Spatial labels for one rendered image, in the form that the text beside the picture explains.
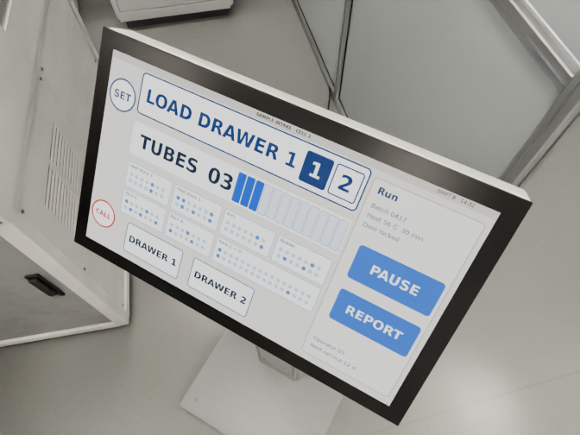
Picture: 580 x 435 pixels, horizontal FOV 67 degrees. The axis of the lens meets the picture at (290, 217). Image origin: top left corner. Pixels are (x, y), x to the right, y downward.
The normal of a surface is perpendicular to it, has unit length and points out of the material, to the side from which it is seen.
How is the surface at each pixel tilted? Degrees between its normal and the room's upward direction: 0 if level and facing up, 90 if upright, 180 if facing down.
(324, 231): 50
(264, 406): 3
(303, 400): 5
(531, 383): 0
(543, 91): 90
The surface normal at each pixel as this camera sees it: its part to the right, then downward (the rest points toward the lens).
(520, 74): -0.97, 0.22
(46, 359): 0.00, -0.48
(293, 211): -0.36, 0.27
